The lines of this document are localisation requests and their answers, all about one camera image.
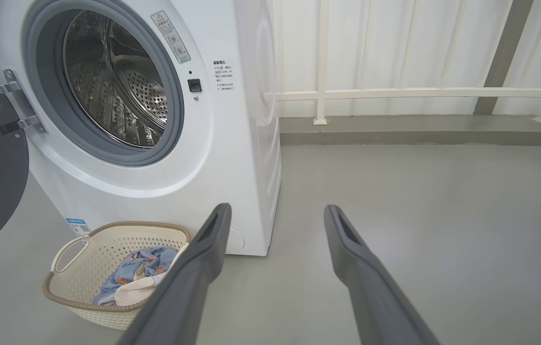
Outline grey steel pillar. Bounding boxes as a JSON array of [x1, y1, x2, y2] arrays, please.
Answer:
[[473, 0, 534, 115]]

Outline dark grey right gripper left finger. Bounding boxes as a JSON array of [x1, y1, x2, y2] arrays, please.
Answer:
[[117, 203, 232, 345]]

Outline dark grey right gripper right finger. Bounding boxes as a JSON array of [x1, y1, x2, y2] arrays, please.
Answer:
[[324, 205, 441, 345]]

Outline metal door hinge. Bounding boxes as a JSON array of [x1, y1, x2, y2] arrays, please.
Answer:
[[0, 69, 47, 136]]

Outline white metal railing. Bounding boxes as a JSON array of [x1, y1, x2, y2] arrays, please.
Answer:
[[270, 0, 541, 125]]

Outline white front-load washing machine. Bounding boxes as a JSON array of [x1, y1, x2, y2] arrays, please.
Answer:
[[0, 0, 282, 257]]

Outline grey warning sticker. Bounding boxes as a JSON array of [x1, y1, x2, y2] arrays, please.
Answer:
[[151, 11, 191, 64]]

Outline cream perforated basket brown rim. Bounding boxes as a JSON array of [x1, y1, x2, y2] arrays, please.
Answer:
[[43, 221, 192, 331]]

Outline stainless steel washing machine drum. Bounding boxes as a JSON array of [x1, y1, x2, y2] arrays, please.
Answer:
[[63, 10, 169, 148]]

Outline blue energy label sticker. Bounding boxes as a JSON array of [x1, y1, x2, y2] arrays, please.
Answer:
[[66, 218, 91, 237]]

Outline blue cartoon print garment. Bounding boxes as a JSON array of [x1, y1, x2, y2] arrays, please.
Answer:
[[92, 246, 179, 306]]

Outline white garment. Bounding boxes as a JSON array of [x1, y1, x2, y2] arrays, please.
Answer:
[[114, 272, 171, 307]]

